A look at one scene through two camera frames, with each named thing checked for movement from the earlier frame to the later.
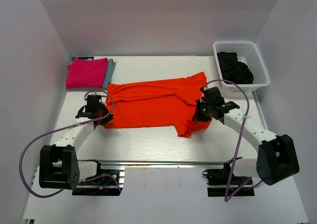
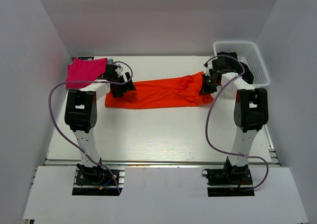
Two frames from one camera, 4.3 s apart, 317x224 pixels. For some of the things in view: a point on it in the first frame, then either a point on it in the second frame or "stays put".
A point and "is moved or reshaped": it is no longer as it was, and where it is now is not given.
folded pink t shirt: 86,73 stays put
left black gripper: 108,118 → 127,87
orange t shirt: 167,103 is moved or reshaped
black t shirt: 233,71 stays put
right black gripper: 198,116 → 205,89
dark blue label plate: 86,58 stays put
